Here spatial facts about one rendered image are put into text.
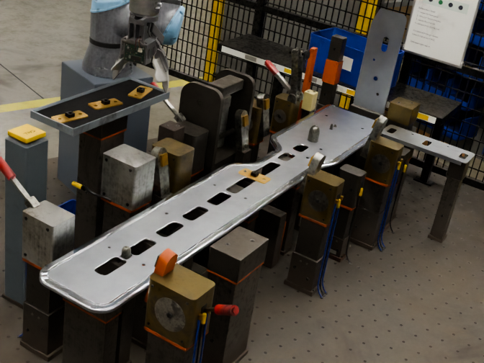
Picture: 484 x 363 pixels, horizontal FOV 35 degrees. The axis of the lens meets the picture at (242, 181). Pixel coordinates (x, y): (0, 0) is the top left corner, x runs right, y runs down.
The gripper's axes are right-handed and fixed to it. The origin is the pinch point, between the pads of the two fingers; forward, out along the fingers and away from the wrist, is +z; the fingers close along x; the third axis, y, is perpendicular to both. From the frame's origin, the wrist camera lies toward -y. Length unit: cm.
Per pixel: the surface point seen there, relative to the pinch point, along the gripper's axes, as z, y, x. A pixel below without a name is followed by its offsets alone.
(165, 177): 14.5, 18.1, 15.7
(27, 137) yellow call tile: 1.9, 39.7, -9.7
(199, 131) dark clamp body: 9.9, -3.0, 16.4
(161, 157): 8.7, 19.3, 14.6
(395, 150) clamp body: 14, -32, 67
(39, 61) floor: 118, -281, -188
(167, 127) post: 7.9, 4.1, 9.9
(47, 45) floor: 118, -315, -202
